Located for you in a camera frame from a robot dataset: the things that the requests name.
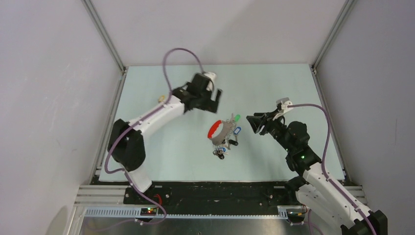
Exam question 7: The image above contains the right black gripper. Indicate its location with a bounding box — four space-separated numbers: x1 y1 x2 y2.
246 108 293 153

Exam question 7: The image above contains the steel key holder red handle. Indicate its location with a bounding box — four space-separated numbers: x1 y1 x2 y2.
207 120 235 146

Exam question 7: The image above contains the black key tag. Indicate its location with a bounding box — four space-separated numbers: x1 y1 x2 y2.
228 140 239 146

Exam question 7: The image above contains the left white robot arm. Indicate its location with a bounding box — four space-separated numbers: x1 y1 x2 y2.
107 71 222 204

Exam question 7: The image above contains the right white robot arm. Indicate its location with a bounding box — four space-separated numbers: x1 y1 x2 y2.
246 113 388 235

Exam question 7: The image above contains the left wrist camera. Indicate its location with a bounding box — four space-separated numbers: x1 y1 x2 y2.
203 71 217 91

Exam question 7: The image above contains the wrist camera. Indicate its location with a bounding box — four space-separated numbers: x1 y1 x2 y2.
273 97 293 120
203 71 217 91

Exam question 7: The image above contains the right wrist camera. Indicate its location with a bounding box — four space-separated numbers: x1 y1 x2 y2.
273 97 293 120

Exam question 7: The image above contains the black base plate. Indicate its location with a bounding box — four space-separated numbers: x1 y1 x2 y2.
123 182 302 215

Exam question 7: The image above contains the grey cable duct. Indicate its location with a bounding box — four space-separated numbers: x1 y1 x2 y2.
84 207 288 219

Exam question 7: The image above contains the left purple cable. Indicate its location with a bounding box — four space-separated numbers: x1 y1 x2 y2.
104 47 204 226

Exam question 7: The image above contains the purple cable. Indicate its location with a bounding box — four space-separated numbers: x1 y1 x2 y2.
287 103 377 235
104 47 204 226

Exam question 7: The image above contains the right aluminium corner post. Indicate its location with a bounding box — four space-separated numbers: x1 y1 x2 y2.
311 0 357 75

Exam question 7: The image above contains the aluminium corner post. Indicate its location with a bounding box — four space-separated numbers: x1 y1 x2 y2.
81 0 126 74
311 0 357 75

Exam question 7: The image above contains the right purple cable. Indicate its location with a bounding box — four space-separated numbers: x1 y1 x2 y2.
287 103 377 235

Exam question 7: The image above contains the aluminium frame rail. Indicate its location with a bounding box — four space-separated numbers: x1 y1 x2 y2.
74 185 127 206

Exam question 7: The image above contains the left aluminium corner post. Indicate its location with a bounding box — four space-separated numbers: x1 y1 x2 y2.
81 0 126 74

